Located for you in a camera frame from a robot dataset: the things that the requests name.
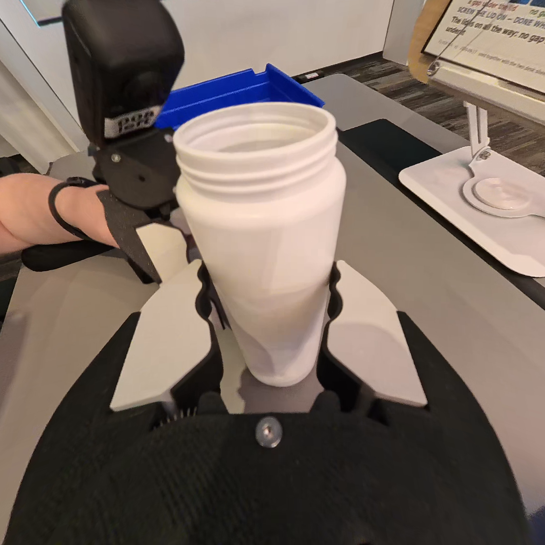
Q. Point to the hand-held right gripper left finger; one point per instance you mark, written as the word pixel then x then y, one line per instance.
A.
pixel 166 340

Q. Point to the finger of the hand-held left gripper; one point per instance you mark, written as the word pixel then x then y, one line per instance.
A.
pixel 166 251

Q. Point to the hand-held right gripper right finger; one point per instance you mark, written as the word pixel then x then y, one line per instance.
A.
pixel 370 340

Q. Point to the white bottle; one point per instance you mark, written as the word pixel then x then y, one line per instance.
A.
pixel 264 234

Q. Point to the blue plastic bin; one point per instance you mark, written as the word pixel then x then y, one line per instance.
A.
pixel 238 91

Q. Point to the person's left forearm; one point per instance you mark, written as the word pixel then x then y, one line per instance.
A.
pixel 21 213

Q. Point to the person's left hand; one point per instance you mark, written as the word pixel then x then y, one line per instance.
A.
pixel 85 213

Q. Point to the black wristband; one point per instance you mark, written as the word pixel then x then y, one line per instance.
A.
pixel 52 204

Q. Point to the white sign stand base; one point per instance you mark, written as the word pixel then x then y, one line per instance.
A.
pixel 447 187

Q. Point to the small black floor box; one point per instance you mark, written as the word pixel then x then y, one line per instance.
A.
pixel 308 77

